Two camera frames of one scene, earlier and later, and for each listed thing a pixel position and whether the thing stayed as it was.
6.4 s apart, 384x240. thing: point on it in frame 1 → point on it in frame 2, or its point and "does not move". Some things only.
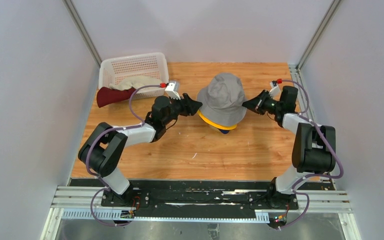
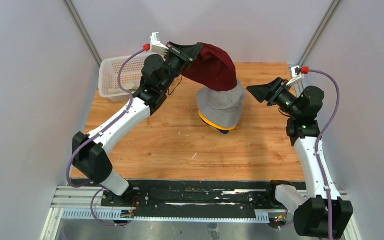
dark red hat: (106, 95) → (212, 67)
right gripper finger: (261, 109) → (261, 92)
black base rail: (174, 197) does not move
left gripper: (189, 107) → (188, 53)
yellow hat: (228, 127) does not move
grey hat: (222, 100) does not move
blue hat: (224, 131) does not move
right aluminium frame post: (300, 62) does not move
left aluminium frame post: (82, 30) does not move
